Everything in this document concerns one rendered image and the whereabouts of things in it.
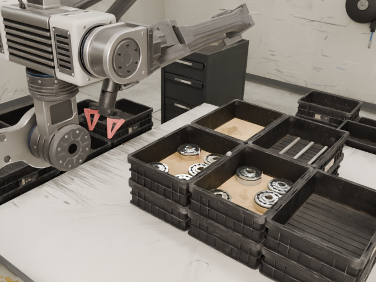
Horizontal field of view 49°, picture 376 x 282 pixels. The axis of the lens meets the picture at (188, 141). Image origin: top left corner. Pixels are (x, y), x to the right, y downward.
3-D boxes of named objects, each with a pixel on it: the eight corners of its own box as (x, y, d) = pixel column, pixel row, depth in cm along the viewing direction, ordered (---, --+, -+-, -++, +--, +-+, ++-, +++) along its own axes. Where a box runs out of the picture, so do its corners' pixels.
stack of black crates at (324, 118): (351, 154, 328) (363, 102, 308) (338, 170, 307) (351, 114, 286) (303, 139, 349) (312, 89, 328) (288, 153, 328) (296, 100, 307)
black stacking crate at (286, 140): (309, 193, 161) (314, 168, 155) (244, 168, 176) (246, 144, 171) (344, 155, 189) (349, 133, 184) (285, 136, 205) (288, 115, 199)
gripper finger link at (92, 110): (93, 128, 151) (99, 103, 149) (107, 134, 147) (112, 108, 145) (79, 128, 145) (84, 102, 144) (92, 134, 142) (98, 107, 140)
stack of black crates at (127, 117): (116, 187, 278) (112, 127, 257) (85, 172, 294) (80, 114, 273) (154, 164, 307) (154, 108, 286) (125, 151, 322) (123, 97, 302)
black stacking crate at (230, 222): (259, 248, 132) (263, 220, 127) (186, 212, 148) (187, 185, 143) (309, 194, 160) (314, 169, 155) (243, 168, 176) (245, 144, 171)
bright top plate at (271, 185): (287, 197, 150) (287, 196, 150) (262, 187, 156) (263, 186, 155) (299, 186, 157) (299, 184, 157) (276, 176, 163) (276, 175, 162)
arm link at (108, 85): (102, 71, 138) (118, 76, 138) (108, 72, 145) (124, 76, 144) (98, 92, 139) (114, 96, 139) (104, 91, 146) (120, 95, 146)
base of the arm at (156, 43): (123, 69, 106) (121, 21, 100) (145, 62, 112) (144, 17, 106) (149, 76, 101) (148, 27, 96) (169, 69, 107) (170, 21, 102)
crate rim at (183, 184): (186, 189, 144) (186, 184, 143) (125, 161, 160) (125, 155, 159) (245, 148, 172) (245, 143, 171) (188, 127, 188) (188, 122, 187)
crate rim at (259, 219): (262, 225, 128) (263, 219, 127) (186, 189, 144) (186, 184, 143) (314, 173, 156) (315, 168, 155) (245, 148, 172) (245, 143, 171)
